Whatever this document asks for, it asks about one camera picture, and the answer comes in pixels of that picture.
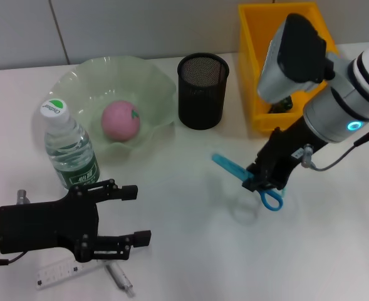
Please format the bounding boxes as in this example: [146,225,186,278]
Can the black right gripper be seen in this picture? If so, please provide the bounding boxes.
[241,115,329,193]

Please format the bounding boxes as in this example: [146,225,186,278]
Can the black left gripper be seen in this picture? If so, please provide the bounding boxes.
[0,179,152,263]

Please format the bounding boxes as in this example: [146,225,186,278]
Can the blue scissors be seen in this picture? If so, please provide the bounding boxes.
[210,152,287,211]

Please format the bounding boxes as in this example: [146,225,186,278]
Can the green plastic wrapper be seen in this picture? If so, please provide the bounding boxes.
[268,97,294,114]

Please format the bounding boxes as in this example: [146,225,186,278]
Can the transparent plastic ruler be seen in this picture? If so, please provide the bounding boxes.
[34,255,105,291]

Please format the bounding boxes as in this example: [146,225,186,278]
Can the clear water bottle green label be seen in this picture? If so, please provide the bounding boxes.
[39,97,100,191]

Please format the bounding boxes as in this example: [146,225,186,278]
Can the pink toy peach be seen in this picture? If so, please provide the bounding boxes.
[101,100,141,142]

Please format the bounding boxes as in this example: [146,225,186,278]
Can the grey pen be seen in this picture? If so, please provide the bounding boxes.
[104,261,137,298]

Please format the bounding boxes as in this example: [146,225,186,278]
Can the black mesh pen holder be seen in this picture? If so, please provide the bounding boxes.
[177,52,231,131]

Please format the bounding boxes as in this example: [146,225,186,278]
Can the green glass fruit plate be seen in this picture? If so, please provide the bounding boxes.
[48,55,177,154]

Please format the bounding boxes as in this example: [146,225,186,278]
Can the yellow plastic bin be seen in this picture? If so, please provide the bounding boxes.
[237,2,340,137]

